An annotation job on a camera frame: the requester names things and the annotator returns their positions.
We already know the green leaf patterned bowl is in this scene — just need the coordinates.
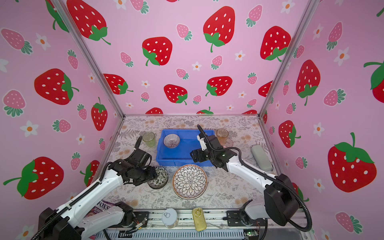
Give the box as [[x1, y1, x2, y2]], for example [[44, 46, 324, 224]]
[[148, 167, 169, 190]]

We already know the purple striped bowl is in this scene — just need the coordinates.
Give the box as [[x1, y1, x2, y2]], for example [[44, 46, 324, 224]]
[[163, 134, 181, 149]]

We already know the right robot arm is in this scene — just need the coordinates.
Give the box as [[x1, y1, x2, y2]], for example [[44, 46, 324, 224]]
[[190, 125, 313, 232]]

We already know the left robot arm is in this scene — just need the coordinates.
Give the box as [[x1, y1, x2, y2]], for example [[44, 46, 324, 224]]
[[32, 137, 158, 240]]

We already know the blue plastic bin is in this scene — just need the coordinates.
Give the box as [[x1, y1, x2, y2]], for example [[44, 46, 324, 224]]
[[156, 129, 201, 167]]

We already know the pink glass cup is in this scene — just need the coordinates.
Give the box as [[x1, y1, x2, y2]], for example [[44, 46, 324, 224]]
[[223, 138, 233, 148]]

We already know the amber glass cup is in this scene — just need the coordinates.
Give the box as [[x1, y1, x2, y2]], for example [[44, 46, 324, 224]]
[[216, 128, 229, 146]]

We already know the green glass cup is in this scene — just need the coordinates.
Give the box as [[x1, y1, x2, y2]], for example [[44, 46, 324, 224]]
[[142, 132, 156, 148]]

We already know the large floral patterned plate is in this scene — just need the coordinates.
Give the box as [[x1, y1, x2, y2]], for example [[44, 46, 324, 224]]
[[172, 164, 208, 200]]

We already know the grey oblong case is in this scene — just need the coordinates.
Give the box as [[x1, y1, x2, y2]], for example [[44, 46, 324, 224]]
[[251, 145, 274, 172]]

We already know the pink snack packet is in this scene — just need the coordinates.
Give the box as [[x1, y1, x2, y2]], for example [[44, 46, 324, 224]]
[[85, 200, 115, 218]]

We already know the white round can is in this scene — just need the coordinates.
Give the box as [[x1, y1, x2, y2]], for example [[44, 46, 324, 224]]
[[162, 208, 179, 229]]

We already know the yellow oval tin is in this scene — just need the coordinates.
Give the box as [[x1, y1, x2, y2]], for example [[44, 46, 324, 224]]
[[192, 208, 207, 232]]

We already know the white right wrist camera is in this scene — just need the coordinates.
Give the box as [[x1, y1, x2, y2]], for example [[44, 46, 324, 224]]
[[197, 135, 207, 151]]

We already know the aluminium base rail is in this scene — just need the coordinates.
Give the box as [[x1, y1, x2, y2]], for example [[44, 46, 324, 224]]
[[87, 210, 316, 240]]

